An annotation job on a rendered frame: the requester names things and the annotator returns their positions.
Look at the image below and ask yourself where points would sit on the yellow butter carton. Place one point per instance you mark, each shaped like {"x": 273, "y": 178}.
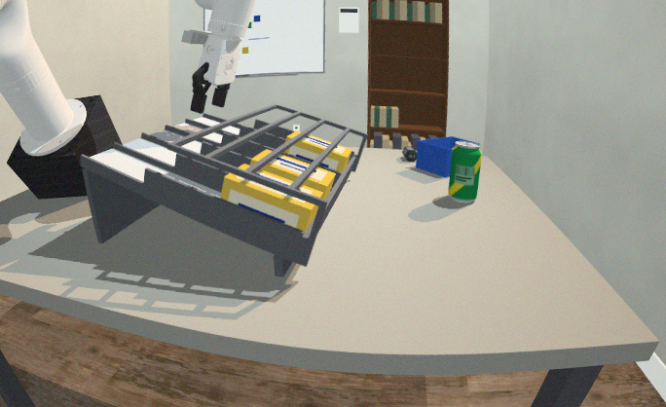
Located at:
{"x": 290, "y": 169}
{"x": 309, "y": 147}
{"x": 269, "y": 202}

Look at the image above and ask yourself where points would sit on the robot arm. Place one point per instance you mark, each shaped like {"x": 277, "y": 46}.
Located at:
{"x": 29, "y": 87}

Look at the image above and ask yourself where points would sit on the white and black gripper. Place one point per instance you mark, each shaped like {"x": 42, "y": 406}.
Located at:
{"x": 219, "y": 63}

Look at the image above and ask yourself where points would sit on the green drink can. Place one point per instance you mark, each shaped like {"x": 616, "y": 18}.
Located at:
{"x": 465, "y": 171}

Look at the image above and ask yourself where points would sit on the blue open bin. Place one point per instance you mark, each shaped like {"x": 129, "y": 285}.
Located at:
{"x": 436, "y": 159}

